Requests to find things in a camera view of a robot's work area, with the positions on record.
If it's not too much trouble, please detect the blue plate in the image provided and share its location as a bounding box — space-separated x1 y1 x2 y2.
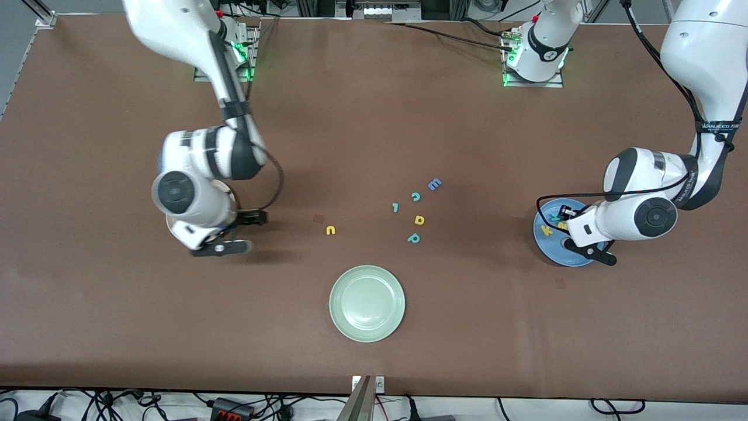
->
533 198 602 267

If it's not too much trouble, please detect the pale green plate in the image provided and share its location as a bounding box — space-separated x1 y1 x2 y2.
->
329 265 406 343

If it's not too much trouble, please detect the black orange power strip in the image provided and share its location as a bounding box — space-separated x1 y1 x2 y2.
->
212 397 255 421

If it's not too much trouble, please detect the grey equipment box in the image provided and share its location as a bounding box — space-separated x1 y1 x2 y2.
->
336 0 423 22

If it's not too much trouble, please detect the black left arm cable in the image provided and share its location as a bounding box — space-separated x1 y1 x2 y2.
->
536 0 737 223

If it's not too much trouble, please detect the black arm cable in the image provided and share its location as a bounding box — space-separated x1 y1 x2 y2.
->
536 0 737 223
207 29 286 212

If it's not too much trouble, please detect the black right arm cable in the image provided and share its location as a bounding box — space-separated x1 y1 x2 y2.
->
207 29 286 212

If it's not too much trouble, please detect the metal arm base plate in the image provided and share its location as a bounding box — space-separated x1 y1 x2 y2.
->
501 26 565 89
194 23 259 83

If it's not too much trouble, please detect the black cable loop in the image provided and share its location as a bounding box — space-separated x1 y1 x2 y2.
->
589 398 647 415

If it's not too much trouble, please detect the black floor cable tangle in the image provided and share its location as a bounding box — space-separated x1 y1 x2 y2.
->
0 388 170 421

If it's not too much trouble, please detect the black braided table cable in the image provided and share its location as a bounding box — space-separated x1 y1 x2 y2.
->
383 21 516 52

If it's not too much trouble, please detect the aluminium frame post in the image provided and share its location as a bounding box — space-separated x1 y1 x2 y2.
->
22 0 57 29

